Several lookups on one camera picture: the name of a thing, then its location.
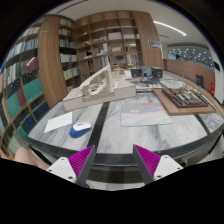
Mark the pastel patterned mouse pad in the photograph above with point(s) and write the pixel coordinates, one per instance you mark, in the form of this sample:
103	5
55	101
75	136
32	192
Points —
143	114

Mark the dark architectural model on board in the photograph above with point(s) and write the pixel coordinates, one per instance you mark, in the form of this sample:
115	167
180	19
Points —
179	102

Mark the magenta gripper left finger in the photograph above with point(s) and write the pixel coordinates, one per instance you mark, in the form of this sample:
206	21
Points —
76	168

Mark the black box right on table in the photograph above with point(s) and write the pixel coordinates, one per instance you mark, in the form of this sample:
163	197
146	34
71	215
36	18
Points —
157	72

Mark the person's bare knee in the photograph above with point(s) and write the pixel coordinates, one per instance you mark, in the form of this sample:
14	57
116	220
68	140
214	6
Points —
25	156

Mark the black box on table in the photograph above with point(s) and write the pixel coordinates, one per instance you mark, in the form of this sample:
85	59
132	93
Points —
157	72
136	72

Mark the black box left on table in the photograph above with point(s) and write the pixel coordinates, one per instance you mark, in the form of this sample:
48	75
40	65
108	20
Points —
136	72

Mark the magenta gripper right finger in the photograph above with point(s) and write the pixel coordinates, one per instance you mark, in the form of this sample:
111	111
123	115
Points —
152	166

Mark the wooden bookshelf with books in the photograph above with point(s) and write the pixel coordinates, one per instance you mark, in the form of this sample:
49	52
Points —
39	70

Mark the blue and white computer mouse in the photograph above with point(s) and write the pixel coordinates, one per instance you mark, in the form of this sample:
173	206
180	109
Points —
79	129

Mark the wooden wall display shelving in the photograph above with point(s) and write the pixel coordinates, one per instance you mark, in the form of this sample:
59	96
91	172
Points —
123	39

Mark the white sheet of paper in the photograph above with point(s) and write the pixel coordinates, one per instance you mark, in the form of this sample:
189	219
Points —
59	121

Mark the white architectural building model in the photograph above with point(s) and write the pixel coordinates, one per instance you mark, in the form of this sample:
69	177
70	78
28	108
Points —
101	87

